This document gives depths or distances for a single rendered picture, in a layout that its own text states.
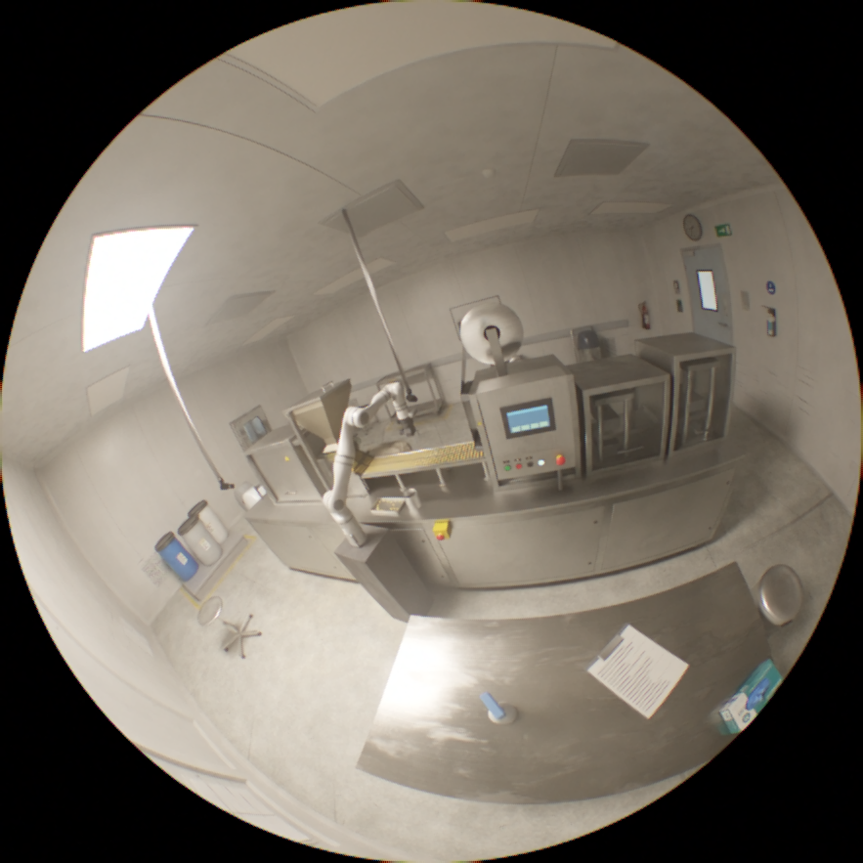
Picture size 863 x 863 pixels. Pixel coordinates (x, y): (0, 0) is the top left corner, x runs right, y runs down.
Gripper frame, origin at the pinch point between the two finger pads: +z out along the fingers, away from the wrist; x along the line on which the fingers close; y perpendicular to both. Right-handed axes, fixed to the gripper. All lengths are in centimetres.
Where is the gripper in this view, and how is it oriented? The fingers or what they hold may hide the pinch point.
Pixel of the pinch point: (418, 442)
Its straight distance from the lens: 157.0
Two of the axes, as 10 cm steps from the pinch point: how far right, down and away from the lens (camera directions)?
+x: -2.3, 4.6, -8.6
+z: 3.1, 8.7, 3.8
